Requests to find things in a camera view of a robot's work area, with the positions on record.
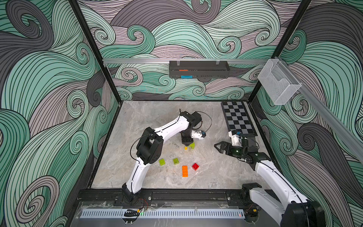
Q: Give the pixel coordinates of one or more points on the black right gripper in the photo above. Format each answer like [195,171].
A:
[229,147]

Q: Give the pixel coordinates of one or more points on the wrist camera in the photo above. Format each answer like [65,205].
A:
[198,134]
[235,138]

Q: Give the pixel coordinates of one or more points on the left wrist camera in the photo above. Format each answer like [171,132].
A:
[198,134]

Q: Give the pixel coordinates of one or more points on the aluminium rail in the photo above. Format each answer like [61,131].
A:
[315,93]
[165,61]

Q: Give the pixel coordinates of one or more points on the green square lego brick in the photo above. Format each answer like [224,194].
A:
[192,145]

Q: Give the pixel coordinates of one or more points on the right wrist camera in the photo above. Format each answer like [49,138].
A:
[235,138]

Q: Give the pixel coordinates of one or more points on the white slotted cable duct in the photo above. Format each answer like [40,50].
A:
[166,213]

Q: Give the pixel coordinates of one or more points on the orange long lego brick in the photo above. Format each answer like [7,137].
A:
[185,171]

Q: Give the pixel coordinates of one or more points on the black frame post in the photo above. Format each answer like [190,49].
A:
[86,30]
[284,40]

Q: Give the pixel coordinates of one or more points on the black checkerboard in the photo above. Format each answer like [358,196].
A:
[237,119]

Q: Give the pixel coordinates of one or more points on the aluminium rail right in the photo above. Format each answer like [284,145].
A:
[315,93]

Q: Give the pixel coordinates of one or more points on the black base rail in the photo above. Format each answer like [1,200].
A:
[159,197]

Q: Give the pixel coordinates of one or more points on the black frame post left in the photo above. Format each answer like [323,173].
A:
[86,30]

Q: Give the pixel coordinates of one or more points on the black wall tray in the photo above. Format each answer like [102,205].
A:
[199,70]

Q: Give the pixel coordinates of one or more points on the small green studded lego brick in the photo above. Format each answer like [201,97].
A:
[162,162]

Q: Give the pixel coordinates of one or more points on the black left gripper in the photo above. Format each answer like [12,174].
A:
[186,143]

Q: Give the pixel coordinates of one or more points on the black frame post right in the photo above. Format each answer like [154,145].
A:
[284,40]

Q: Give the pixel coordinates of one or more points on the clear plastic bin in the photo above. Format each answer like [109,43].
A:
[278,81]

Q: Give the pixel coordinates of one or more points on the aluminium rail back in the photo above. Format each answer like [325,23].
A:
[165,61]

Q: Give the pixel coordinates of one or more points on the red lego brick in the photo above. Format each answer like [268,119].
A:
[195,166]

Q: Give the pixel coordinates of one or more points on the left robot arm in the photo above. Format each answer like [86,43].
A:
[149,147]

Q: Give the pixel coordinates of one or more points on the green hollow lego brick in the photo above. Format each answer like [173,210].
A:
[175,161]

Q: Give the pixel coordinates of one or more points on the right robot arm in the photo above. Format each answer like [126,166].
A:
[287,206]

